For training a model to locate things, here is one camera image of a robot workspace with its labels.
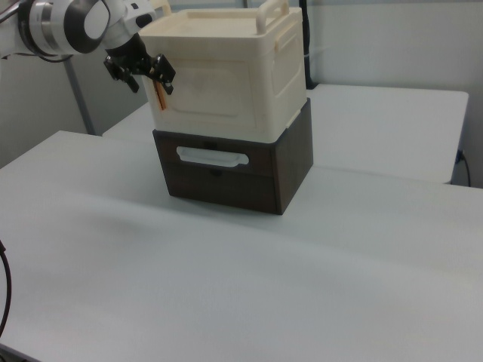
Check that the dark brown drawer cabinet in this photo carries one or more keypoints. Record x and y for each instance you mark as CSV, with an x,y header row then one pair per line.
x,y
294,158

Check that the plain brown drawer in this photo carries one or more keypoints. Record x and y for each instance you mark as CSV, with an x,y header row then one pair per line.
x,y
226,192

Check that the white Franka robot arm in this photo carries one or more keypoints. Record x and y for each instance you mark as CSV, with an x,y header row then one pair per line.
x,y
56,26

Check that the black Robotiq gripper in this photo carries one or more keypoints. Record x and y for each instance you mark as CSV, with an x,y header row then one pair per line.
x,y
128,54

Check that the black pole with base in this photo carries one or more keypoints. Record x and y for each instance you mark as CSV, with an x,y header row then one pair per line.
x,y
307,34

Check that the grey partition post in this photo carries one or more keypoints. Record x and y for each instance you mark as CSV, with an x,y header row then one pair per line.
x,y
79,98

